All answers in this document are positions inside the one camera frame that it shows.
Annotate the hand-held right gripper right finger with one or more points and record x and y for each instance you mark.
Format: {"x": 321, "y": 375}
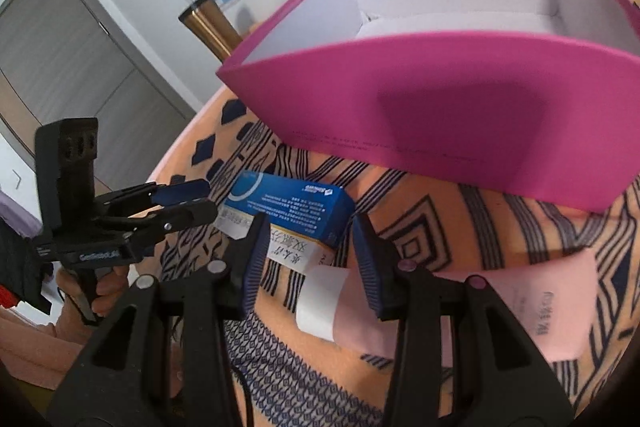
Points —
{"x": 370, "y": 267}

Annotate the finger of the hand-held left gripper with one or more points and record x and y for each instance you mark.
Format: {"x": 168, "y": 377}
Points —
{"x": 190, "y": 217}
{"x": 180, "y": 191}

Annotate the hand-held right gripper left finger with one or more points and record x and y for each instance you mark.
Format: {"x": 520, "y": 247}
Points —
{"x": 252, "y": 267}

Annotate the blue medicine box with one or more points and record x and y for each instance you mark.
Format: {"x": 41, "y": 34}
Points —
{"x": 295, "y": 202}

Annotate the pink cardboard box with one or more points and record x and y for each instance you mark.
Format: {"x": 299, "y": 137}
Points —
{"x": 450, "y": 117}

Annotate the person's left hand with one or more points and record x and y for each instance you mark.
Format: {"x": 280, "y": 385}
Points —
{"x": 112, "y": 292}

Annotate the purple cloth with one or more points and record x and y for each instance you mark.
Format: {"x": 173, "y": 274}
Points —
{"x": 17, "y": 212}

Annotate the white paper slip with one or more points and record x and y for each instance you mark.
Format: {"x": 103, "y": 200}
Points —
{"x": 320, "y": 302}

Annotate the grey door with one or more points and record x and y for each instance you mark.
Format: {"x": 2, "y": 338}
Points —
{"x": 75, "y": 62}

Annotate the pink paper sheet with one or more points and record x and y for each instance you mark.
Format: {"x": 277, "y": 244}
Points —
{"x": 500, "y": 307}

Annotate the printed orange blanket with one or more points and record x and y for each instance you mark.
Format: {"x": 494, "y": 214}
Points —
{"x": 500, "y": 227}

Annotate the gold metal cylinder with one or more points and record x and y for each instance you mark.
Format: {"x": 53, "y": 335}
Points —
{"x": 212, "y": 27}

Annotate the peach cloth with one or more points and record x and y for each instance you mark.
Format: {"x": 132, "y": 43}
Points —
{"x": 35, "y": 352}

